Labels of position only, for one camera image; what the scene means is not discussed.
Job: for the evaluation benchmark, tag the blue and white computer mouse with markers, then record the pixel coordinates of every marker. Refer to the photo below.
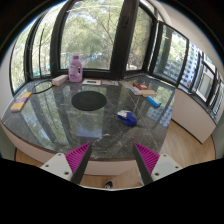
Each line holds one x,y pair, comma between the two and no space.
128,118

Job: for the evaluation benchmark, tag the white box with blue stripe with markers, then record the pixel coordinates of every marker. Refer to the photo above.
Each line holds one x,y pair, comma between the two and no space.
136,90

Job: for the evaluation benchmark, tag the purple detergent bottle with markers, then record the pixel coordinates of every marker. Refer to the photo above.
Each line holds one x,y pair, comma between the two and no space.
75,71

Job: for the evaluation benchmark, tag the colourful printed leaflet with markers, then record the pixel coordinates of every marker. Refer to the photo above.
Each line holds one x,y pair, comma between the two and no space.
110,83

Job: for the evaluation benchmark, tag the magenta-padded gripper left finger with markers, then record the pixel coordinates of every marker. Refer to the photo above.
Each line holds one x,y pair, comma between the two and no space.
76,159

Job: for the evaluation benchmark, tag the round black mouse pad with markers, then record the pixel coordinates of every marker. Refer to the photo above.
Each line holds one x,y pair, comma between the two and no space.
89,100

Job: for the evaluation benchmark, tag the white card with orange border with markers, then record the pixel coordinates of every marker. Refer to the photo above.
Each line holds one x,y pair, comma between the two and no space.
91,82

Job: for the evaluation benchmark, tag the tan box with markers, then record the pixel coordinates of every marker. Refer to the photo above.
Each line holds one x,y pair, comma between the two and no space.
149,93

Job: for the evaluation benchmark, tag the blue and white box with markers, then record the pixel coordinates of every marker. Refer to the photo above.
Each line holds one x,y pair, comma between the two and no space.
154,101

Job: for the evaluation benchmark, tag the white and orange carton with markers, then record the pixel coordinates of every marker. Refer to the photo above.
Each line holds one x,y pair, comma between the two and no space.
60,80

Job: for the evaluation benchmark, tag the yellow and purple box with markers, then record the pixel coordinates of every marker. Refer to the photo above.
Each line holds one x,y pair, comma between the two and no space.
20,102

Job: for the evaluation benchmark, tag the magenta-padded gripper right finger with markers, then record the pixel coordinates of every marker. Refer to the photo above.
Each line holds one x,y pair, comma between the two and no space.
149,160

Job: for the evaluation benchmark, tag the teal and orange booklet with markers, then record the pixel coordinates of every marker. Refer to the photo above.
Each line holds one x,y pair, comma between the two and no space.
126,84

